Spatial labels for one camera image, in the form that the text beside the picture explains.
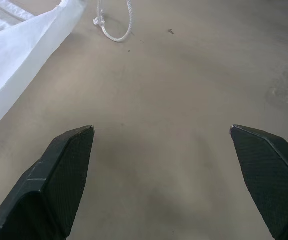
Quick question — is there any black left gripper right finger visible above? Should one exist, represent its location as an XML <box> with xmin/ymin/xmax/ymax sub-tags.
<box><xmin>230</xmin><ymin>124</ymin><xmax>288</xmax><ymax>240</ymax></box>

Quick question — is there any white fabric bag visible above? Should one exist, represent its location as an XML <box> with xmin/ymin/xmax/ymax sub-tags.
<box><xmin>0</xmin><ymin>0</ymin><xmax>87</xmax><ymax>141</ymax></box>

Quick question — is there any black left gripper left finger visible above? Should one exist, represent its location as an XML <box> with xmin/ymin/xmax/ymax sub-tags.
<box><xmin>0</xmin><ymin>125</ymin><xmax>95</xmax><ymax>240</ymax></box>

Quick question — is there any white braided drawstring cord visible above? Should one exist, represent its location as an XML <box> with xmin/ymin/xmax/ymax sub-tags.
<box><xmin>92</xmin><ymin>0</ymin><xmax>132</xmax><ymax>43</ymax></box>

